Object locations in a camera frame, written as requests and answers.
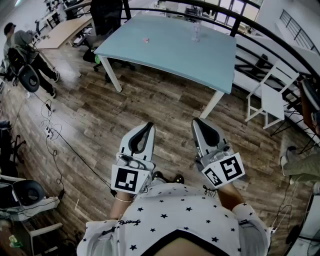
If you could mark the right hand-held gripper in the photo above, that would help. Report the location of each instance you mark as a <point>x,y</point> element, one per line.
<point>225,170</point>

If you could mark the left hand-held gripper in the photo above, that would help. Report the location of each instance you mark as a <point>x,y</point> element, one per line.
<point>125,178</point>

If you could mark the small pink tape roll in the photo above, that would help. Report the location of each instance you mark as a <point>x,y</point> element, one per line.
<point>145,40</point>

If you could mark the person's right forearm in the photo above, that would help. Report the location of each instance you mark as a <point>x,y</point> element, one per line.
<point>230,197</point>

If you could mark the person's left forearm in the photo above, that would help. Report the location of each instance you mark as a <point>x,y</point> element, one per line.
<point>120,210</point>

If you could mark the white table leg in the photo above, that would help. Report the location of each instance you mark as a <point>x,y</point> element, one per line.
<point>212,103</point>
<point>112,75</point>

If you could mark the person's left shoe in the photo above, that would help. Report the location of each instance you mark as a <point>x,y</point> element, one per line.
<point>158,177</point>

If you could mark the person's shoe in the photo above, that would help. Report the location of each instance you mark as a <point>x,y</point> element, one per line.
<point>178,179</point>
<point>158,177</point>

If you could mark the person's right shoe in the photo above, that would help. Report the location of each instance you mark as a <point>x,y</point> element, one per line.
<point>178,179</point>

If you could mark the white star-print shirt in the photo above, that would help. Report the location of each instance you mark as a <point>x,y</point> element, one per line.
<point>175,212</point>

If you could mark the white folding chair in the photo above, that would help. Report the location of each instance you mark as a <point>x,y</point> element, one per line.
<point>272,100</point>

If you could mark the white power strip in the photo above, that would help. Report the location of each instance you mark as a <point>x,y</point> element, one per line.
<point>48,132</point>

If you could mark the green plastic bag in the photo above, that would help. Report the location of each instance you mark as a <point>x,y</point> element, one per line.
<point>97,59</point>

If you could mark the clear plastic bottle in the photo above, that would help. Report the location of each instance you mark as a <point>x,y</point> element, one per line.
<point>196,33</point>

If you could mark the brown chair with black legs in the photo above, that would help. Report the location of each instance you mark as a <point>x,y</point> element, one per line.
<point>308,105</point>

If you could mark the person's head and neck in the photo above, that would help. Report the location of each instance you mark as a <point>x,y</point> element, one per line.
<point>190,250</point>

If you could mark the black round-back chair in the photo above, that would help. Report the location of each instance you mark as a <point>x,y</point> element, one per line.
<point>29,78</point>
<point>28,193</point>

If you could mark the black mesh office chair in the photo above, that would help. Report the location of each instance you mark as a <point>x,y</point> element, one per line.
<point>106,17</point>

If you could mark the wooden desk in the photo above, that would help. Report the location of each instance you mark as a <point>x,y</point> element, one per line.
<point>65,32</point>

